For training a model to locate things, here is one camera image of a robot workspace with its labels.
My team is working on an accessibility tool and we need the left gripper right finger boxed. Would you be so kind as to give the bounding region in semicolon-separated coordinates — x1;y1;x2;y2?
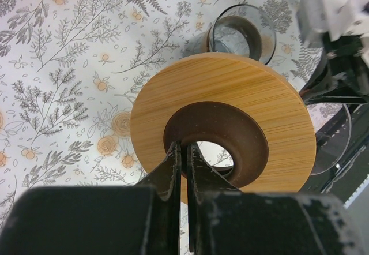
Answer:
186;143;365;254

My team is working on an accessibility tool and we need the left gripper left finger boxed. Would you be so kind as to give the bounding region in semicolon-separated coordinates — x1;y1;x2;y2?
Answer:
1;142;182;254

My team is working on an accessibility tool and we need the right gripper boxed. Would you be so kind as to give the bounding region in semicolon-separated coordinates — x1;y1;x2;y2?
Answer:
299;33;368;105

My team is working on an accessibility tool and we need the ribbed glass dripper cone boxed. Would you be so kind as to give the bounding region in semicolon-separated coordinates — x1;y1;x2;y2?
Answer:
299;58;352;176

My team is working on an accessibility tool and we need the glass carafe brown band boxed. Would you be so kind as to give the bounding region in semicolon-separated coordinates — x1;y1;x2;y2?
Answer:
184;3;277;66

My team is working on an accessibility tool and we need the floral table mat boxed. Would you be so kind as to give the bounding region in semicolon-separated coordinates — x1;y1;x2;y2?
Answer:
0;0;347;238

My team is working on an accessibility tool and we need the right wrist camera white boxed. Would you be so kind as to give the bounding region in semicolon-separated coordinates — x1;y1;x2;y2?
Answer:
296;0;368;48

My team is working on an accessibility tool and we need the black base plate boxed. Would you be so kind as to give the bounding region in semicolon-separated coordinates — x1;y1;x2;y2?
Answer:
301;104;368;202

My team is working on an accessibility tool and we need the white cable duct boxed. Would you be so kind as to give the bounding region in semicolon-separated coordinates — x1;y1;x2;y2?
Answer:
344;175;369;209

